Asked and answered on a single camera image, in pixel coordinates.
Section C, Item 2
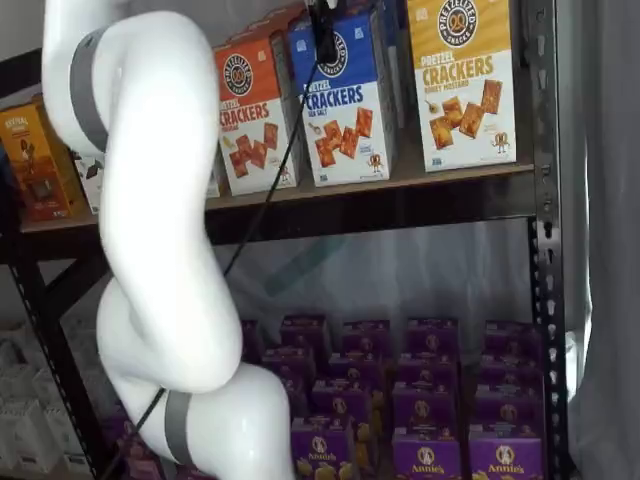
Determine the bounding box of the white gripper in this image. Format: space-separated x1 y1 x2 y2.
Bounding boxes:
307 0 347 64

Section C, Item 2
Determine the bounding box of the blue white pretzel crackers box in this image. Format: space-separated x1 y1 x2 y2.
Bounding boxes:
287 9 400 188

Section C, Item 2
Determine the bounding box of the orange pretzel crackers box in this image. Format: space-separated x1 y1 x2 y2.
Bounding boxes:
213 30 303 197

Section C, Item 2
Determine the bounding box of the yellow pretzel crackers box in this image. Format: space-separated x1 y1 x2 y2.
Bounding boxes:
406 0 518 174

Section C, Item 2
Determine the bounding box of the wooden shelf board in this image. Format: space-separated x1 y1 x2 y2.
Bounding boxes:
19 162 536 234

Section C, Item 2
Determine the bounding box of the white Sweet Thins box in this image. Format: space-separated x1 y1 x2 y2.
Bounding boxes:
73 149 107 215

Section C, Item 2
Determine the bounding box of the purple Annie's snack box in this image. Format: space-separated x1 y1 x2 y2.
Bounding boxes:
342 320 391 359
279 314 329 351
262 346 316 381
483 321 541 361
405 318 459 357
477 355 544 396
291 417 357 480
279 374 312 419
119 434 169 480
472 389 545 439
392 383 461 435
241 319 262 364
311 380 374 426
327 353 386 387
397 352 459 389
391 430 462 480
468 433 545 480

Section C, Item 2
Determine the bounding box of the orange cookie box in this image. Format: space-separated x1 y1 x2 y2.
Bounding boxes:
0 101 87 223

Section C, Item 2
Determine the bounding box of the white plastic backdrop sheet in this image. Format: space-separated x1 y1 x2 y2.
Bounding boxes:
209 217 536 361

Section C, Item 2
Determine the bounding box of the grey curtain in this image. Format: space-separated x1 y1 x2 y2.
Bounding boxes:
554 0 640 480

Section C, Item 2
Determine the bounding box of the black cable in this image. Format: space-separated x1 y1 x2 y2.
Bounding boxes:
104 57 324 480

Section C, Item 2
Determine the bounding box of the black metal shelf frame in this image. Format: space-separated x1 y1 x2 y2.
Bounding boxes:
0 0 570 480

